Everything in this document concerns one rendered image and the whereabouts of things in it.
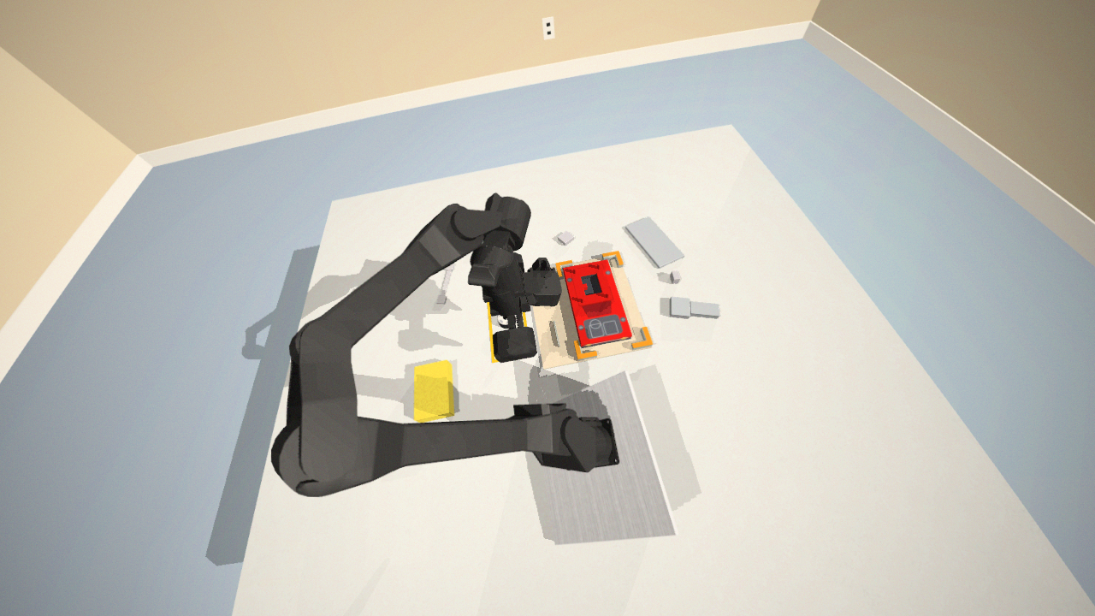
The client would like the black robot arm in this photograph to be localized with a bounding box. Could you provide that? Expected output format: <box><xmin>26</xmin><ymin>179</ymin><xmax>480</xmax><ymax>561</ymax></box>
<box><xmin>270</xmin><ymin>191</ymin><xmax>619</xmax><ymax>497</ymax></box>

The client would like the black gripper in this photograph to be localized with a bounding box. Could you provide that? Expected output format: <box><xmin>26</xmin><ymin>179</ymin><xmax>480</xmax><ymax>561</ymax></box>
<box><xmin>482</xmin><ymin>252</ymin><xmax>537</xmax><ymax>363</ymax></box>

